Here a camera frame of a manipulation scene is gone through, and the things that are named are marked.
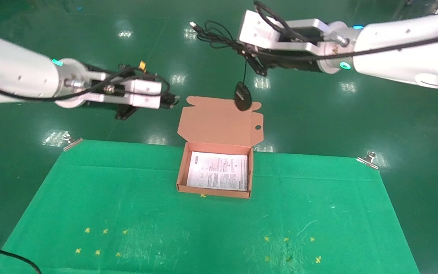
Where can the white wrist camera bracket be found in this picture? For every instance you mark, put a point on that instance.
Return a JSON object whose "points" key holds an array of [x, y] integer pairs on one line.
{"points": [[146, 99], [257, 28]]}

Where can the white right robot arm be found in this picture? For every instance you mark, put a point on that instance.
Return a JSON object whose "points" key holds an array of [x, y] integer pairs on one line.
{"points": [[413, 57]]}

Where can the metal cloth clip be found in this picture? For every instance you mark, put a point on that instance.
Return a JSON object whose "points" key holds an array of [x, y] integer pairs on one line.
{"points": [[369, 160], [72, 144]]}

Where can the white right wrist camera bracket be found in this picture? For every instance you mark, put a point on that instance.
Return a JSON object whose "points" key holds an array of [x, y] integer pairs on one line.
{"points": [[257, 28]]}

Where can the open brown cardboard box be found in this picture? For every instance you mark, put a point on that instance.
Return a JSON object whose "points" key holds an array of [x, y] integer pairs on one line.
{"points": [[219, 121]]}

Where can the green table cloth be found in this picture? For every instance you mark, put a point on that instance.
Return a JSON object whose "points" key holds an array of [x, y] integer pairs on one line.
{"points": [[127, 190]]}

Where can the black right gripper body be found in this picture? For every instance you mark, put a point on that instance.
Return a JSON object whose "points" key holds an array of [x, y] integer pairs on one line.
{"points": [[299, 62]]}

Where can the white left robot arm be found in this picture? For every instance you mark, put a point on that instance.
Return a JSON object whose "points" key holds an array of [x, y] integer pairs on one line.
{"points": [[13, 72]]}

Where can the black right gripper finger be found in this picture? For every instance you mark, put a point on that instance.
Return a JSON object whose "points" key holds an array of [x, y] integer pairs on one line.
{"points": [[245, 47], [259, 66]]}

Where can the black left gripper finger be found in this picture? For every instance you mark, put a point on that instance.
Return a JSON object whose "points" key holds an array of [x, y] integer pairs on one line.
{"points": [[170, 101], [126, 112]]}

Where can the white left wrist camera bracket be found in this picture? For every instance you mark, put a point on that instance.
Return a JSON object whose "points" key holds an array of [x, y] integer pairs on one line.
{"points": [[146, 99]]}

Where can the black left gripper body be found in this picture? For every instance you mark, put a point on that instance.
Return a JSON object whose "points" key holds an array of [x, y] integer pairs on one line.
{"points": [[98, 69]]}

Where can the white printed instruction sheet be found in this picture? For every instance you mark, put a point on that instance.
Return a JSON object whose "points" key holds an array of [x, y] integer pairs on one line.
{"points": [[217, 171]]}

